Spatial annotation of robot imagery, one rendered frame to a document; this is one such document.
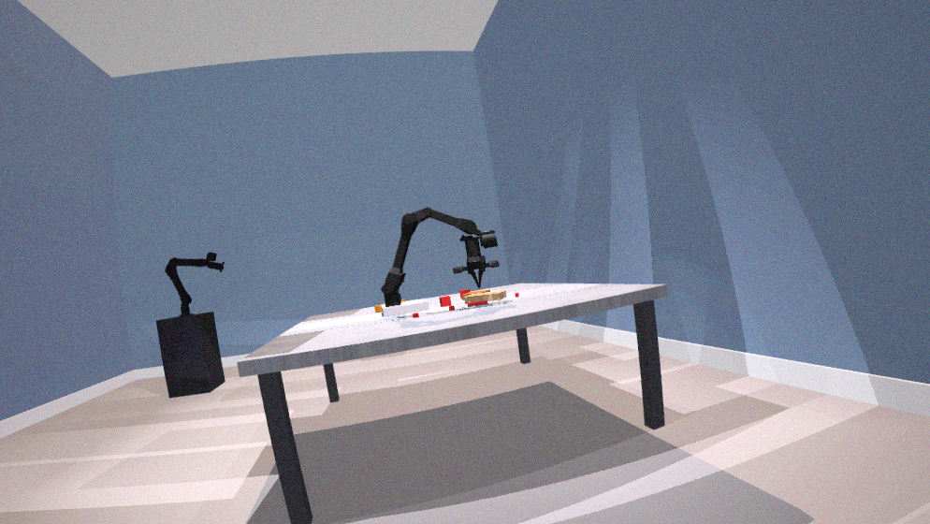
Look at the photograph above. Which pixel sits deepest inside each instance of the orange flat bar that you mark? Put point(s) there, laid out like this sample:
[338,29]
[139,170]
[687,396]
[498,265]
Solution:
[378,308]

